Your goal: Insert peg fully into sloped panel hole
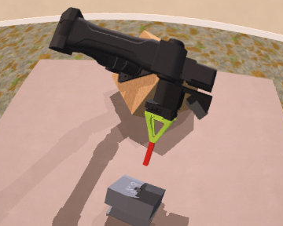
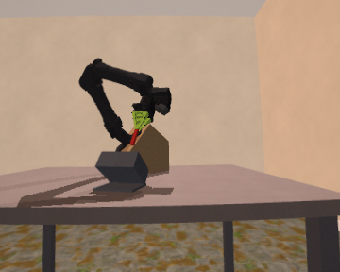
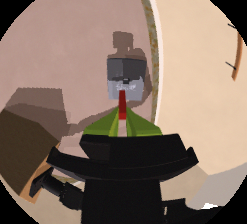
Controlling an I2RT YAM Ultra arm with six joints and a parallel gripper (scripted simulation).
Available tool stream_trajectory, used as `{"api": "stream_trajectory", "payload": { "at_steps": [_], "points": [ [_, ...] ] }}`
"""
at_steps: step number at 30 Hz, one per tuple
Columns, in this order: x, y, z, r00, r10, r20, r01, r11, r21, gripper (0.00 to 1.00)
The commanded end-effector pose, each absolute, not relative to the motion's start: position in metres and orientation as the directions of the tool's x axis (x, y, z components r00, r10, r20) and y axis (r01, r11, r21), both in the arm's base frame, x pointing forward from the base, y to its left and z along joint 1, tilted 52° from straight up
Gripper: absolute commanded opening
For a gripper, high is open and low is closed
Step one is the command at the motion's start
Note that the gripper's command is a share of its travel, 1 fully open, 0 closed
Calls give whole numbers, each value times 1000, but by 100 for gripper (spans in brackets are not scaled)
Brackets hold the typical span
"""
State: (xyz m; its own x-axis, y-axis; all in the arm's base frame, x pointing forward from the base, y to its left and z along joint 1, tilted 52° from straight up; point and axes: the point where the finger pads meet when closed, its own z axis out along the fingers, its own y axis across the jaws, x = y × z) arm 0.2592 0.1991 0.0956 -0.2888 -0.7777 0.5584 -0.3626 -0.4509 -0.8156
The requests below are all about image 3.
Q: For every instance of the red peg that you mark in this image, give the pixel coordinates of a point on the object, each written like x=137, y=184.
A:
x=122, y=105

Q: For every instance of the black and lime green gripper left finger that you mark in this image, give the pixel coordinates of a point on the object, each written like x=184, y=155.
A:
x=108, y=125

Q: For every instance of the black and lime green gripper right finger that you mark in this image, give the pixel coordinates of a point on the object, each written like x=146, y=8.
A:
x=138, y=126

